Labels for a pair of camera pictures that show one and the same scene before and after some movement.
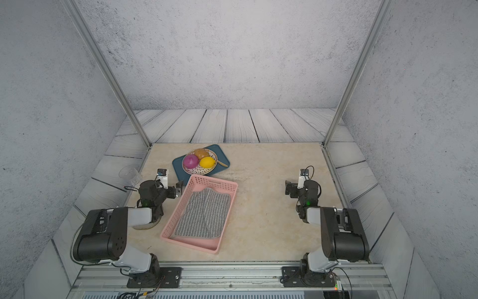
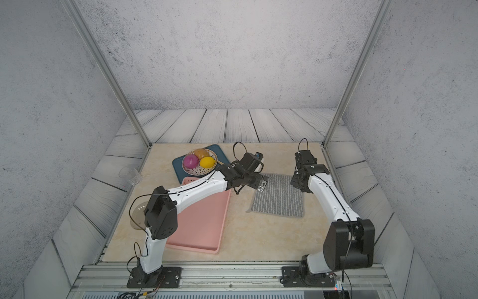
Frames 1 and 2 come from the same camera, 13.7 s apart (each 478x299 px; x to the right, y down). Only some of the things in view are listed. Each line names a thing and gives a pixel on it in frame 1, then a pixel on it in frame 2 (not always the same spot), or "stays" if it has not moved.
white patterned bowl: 200,170 stays
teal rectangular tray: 185,175 stays
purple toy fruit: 191,161 stays
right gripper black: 295,189 to 294,180
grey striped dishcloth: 205,215 to 278,198
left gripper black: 178,190 to 259,177
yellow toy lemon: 207,162 stays
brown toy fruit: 201,152 stays
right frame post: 381,20 stays
